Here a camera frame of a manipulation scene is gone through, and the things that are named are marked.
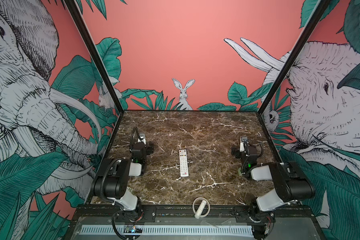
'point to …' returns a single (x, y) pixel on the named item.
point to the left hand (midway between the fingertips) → (141, 139)
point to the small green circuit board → (133, 228)
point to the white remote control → (184, 169)
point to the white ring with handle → (201, 207)
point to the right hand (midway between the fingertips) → (241, 141)
